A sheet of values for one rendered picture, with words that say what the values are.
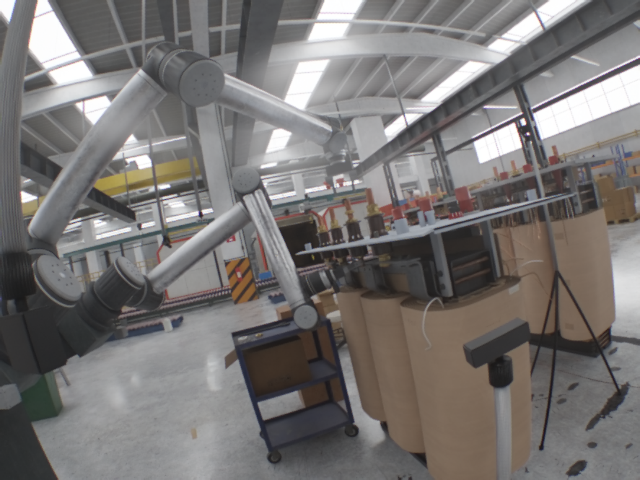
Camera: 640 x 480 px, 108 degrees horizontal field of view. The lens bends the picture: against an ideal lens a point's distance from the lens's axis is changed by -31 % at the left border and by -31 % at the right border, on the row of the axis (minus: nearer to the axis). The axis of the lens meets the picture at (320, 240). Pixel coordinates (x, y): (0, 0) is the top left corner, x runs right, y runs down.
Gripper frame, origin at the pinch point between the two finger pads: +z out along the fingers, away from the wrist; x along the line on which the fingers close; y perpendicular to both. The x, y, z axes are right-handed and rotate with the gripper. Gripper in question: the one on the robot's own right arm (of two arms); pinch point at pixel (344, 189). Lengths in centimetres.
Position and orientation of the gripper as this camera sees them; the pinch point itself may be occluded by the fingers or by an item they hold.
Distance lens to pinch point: 169.3
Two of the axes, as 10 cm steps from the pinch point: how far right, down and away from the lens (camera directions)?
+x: 9.7, -2.3, -1.2
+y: -1.2, 0.2, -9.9
